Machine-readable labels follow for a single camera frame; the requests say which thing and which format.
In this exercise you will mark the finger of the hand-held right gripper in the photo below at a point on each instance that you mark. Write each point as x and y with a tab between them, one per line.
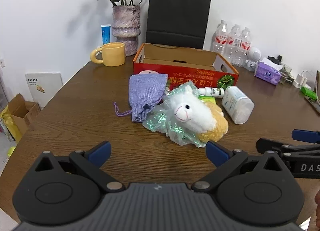
306	136
271	144

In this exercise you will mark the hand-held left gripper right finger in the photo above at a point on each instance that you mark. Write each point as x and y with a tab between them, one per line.
216	153

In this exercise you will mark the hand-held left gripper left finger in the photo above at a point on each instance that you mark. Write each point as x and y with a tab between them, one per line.
100	151

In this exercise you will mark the white alpaca plush toy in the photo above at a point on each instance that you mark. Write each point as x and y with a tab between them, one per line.
192	113

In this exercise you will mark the clear plastic pill jar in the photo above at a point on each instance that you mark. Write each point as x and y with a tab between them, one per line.
237	106

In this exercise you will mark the green tissue pack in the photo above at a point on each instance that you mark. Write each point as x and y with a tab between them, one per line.
208	99

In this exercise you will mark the iridescent green organza wrap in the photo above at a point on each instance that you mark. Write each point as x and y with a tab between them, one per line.
160	121

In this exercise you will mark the red cardboard box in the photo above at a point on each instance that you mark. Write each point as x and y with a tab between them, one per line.
190	77

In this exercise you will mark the wooden desk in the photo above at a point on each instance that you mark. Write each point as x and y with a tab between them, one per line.
100	121

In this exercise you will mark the green plastic object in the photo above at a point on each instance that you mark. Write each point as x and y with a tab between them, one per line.
308	93

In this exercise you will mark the white charger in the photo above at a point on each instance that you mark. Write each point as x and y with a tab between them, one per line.
301	79

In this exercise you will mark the white spray bottle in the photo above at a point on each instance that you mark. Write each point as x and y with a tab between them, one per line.
213	92

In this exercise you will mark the clear plastic container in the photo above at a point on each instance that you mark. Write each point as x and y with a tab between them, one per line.
286	74

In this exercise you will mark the purple tissue pack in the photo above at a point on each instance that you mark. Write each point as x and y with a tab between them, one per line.
267	73

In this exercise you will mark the black small device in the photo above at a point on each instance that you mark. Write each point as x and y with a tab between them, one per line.
275	59

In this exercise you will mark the white board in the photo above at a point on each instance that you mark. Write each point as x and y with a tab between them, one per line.
45	88

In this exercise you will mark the brown cardboard box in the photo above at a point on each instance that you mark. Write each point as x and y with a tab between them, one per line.
23	113

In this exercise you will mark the white robot-shaped speaker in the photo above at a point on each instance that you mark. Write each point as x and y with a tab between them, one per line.
254	55

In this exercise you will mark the pink round jar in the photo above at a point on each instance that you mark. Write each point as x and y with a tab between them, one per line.
148	72

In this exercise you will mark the yellow plastic bag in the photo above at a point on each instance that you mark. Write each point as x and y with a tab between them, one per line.
7	123

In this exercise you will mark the yellow mug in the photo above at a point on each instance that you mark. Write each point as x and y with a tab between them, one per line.
113	54

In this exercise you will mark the clear water bottle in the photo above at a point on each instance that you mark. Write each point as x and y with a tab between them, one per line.
220	38
245	48
234	45

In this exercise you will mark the blue and white tube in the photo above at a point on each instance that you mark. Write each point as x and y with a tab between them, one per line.
105	34

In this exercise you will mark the purple ceramic vase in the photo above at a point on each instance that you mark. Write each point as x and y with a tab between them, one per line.
126	28

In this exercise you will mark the black paper bag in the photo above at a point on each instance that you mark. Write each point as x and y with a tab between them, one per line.
177	13

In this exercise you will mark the white wall socket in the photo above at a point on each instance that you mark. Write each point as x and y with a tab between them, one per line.
2	62

